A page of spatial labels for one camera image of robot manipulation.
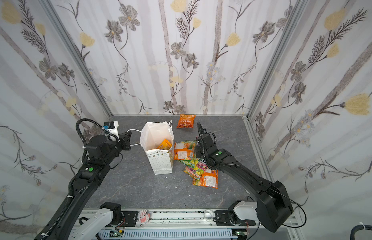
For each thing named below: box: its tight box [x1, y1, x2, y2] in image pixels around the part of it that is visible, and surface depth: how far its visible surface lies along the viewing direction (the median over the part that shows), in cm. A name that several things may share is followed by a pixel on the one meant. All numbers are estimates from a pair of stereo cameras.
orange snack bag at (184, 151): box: [173, 142, 195, 161], surface depth 95 cm
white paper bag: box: [140, 120, 175, 175], surface depth 84 cm
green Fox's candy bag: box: [179, 140, 200, 169], surface depth 92 cm
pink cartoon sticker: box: [139, 209, 149, 224], surface depth 74 cm
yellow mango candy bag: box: [157, 138, 172, 150], surface depth 92 cm
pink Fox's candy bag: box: [184, 162, 208, 180], surface depth 88 cm
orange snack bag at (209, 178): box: [192, 168, 219, 189], surface depth 86 cm
